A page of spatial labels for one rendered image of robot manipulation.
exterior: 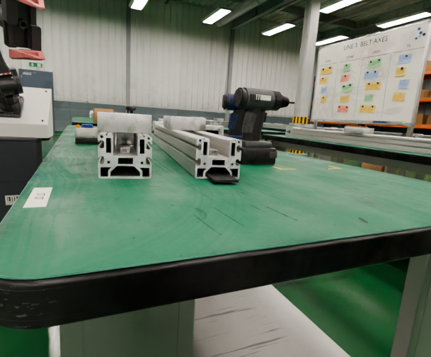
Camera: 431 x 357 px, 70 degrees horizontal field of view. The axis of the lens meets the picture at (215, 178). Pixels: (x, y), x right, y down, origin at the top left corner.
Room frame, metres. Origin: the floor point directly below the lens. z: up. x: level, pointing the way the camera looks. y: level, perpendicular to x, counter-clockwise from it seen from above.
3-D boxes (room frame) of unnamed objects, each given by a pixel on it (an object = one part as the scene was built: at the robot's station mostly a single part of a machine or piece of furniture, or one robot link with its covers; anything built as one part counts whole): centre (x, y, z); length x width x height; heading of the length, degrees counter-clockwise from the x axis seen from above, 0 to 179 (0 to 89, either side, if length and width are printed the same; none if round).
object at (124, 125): (0.73, 0.22, 0.87); 0.16 x 0.11 x 0.07; 18
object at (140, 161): (0.97, 0.30, 0.82); 0.80 x 0.10 x 0.09; 18
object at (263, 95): (0.94, -0.14, 0.89); 0.20 x 0.08 x 0.22; 113
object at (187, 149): (1.02, 0.12, 0.82); 0.80 x 0.10 x 0.09; 18
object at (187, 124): (1.02, 0.12, 0.87); 0.16 x 0.11 x 0.07; 18
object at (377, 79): (3.82, -1.67, 0.97); 1.50 x 0.50 x 1.95; 24
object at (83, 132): (1.20, 0.50, 0.81); 0.10 x 0.08 x 0.06; 108
